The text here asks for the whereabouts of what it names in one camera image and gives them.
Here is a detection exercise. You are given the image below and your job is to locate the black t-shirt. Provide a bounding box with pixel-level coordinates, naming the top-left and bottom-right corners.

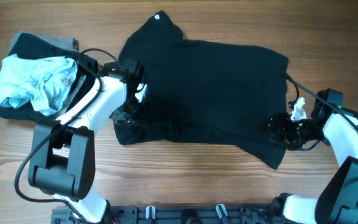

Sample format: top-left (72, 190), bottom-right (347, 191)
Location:
top-left (114, 11), bottom-right (288, 169)

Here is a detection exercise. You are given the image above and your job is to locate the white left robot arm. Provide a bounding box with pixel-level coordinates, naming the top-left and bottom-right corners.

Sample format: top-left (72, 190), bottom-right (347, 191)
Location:
top-left (24, 73), bottom-right (146, 223)

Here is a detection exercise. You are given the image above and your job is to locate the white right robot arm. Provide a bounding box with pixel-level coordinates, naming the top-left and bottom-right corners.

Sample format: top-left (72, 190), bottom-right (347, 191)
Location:
top-left (267, 108), bottom-right (358, 223)

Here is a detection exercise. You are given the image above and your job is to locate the light blue crumpled garment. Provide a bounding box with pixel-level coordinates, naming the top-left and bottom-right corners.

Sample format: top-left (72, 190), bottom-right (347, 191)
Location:
top-left (0, 54), bottom-right (78, 116)

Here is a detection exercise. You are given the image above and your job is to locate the grey folded garment in pile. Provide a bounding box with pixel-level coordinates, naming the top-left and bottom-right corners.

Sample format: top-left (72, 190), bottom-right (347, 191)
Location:
top-left (9, 30), bottom-right (79, 52)

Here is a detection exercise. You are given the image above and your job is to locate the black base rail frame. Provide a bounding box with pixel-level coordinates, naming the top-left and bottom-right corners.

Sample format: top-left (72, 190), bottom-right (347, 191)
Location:
top-left (50, 203), bottom-right (291, 224)

